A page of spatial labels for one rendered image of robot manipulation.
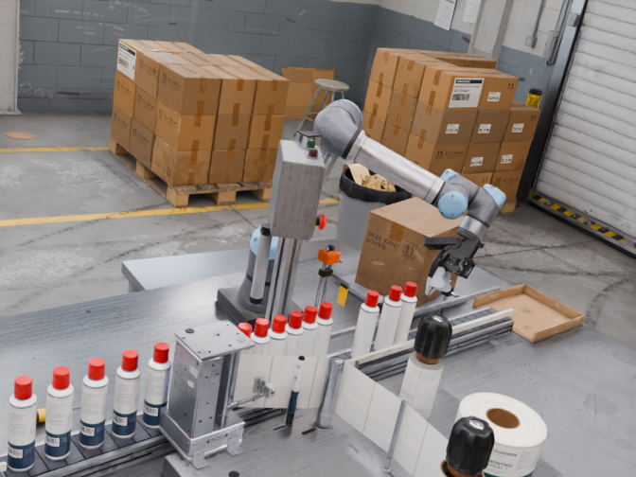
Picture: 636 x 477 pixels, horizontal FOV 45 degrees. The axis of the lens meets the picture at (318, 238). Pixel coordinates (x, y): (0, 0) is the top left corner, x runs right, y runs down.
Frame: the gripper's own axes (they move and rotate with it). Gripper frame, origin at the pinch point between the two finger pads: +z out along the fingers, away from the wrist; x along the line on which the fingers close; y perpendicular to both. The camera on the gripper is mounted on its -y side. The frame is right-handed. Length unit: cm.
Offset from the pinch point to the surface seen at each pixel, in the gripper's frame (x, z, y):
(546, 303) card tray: 75, -20, -2
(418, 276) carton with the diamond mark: 19.0, -2.5, -17.7
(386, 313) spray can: -12.5, 11.6, 0.7
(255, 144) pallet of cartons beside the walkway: 169, -27, -293
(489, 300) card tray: 58, -9, -12
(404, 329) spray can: -2.8, 13.1, 2.3
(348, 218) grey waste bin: 155, -14, -172
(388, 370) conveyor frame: -4.1, 25.2, 5.7
